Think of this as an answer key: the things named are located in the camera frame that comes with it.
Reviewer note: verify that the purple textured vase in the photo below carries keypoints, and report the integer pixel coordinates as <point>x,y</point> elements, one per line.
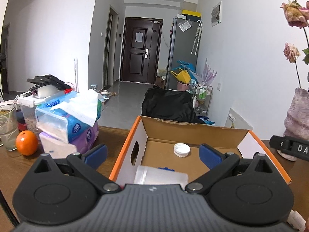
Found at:
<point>297,120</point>

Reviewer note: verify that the black device on jar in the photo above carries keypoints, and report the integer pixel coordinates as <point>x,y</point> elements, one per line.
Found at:
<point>44,80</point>

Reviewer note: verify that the red orange cardboard box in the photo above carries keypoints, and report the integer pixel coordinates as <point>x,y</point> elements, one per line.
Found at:
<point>150,142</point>

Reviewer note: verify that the black bag on chair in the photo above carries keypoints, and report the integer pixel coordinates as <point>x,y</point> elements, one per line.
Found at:
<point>169,105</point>

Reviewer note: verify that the clear lidded storage jar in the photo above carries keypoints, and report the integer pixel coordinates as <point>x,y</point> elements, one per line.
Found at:
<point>28,103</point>

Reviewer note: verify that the yellow bag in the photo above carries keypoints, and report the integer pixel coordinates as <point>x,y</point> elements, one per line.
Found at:
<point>182,77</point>

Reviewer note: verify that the white bottle cap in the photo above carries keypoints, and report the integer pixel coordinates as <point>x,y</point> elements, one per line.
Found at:
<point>181,150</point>

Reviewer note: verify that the purple tissue pack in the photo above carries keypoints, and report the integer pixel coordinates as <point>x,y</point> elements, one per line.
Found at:
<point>59,149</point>

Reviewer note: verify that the dark brown entrance door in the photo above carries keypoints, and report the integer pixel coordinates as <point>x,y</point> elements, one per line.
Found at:
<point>141,47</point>

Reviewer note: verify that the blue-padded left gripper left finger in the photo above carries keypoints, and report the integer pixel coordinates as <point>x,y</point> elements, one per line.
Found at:
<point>85,166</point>

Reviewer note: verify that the drinking glass with straw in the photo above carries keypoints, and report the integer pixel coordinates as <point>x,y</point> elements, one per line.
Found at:
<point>9,125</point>

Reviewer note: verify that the metal utility cart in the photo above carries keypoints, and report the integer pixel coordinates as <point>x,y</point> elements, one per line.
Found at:
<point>202,98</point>

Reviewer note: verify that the grey refrigerator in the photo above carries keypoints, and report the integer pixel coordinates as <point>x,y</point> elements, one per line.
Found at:
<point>183,44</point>

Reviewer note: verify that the blue tissue pack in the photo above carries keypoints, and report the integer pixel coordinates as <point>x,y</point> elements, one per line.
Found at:
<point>68,116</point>

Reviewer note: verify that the white spray bottle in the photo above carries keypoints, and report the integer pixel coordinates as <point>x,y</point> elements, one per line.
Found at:
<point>296,221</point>

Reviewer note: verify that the clear plastic container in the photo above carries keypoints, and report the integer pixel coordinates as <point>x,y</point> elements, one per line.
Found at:
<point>146,175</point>

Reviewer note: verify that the orange fruit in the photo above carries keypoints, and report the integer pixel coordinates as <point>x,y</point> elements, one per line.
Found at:
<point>27,143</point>

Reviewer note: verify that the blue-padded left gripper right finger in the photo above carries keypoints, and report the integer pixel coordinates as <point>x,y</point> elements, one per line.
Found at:
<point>220,166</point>

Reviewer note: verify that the white wall panel box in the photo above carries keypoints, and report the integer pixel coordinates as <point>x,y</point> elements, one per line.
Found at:
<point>216,16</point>

